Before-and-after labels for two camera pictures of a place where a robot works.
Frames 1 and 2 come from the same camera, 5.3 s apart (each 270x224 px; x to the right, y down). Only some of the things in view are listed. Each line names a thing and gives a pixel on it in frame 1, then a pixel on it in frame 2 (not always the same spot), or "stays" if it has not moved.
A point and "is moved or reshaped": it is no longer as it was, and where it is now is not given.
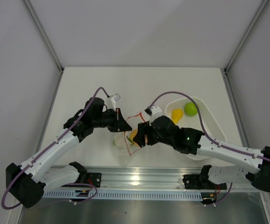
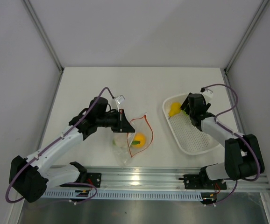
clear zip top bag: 124,145 stays
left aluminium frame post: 40,29 stays
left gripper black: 119,124 stays
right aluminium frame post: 262,8 stays
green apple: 190,109 is moved or reshaped
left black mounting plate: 94,178 stays
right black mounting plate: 193,182 stays
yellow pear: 177,114 → 175,109
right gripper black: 139,138 → 185,103
